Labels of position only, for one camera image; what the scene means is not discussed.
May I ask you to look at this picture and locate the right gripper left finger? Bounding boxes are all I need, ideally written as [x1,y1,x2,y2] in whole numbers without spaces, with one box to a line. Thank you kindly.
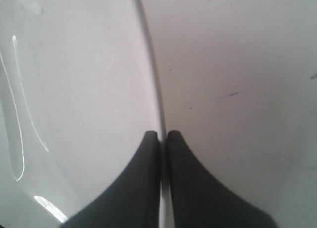
[61,131,161,228]

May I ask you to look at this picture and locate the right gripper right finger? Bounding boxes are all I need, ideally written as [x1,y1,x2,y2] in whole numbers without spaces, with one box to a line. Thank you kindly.
[167,130,277,228]

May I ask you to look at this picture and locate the white rectangular plate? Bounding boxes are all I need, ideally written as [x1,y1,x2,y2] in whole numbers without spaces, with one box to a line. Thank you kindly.
[0,0,166,228]

